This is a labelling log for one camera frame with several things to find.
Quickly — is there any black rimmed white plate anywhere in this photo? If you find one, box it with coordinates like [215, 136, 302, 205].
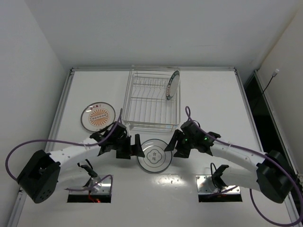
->
[137, 139, 173, 174]

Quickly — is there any orange sunburst white plate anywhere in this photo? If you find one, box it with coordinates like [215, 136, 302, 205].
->
[80, 102, 116, 132]

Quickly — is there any green rimmed white plate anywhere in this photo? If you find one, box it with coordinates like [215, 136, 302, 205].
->
[166, 70, 180, 100]

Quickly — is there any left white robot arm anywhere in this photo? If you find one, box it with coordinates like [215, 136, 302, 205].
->
[17, 122, 145, 203]

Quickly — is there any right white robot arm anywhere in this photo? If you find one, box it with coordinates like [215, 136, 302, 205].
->
[164, 121, 294, 203]

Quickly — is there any metal wire dish rack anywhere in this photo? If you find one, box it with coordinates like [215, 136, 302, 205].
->
[122, 66, 181, 132]

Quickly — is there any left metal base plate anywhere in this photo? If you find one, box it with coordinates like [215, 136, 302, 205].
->
[68, 175, 113, 196]

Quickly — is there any metal base plate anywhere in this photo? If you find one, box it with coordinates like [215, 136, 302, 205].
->
[196, 175, 241, 196]
[68, 175, 113, 196]

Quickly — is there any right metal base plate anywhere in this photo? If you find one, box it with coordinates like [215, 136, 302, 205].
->
[196, 175, 241, 196]

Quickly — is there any black wall cable with plug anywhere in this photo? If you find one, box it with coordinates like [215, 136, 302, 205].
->
[262, 69, 280, 95]

